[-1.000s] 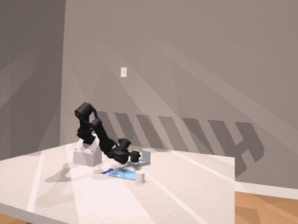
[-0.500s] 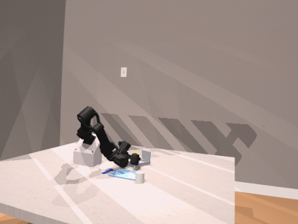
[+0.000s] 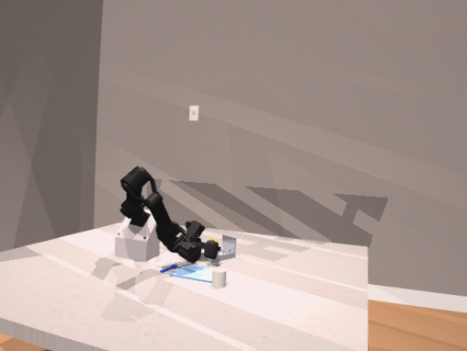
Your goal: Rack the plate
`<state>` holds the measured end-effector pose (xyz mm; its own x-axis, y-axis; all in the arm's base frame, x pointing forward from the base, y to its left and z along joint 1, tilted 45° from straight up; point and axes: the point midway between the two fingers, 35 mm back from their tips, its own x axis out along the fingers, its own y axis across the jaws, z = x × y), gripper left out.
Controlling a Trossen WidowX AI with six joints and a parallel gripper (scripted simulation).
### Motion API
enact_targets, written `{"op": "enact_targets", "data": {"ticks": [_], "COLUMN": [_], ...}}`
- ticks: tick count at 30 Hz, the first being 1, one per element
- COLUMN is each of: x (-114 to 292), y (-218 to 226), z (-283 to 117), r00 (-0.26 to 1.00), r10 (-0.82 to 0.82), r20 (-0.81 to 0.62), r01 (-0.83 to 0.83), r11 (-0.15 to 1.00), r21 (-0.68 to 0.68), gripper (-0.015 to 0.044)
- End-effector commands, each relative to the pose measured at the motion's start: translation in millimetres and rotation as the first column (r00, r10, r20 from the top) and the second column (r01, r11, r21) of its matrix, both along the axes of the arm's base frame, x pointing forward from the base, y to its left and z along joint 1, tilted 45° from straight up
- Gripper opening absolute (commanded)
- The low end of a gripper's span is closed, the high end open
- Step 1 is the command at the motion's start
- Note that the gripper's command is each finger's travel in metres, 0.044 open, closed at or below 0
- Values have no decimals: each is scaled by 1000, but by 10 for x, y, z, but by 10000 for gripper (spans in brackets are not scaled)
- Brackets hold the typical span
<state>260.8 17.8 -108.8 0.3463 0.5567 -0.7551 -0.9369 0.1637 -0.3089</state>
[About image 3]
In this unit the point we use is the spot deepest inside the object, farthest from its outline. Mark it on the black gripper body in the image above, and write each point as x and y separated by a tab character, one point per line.
210	248

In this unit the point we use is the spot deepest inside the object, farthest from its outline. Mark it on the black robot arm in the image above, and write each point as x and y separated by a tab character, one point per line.
167	230

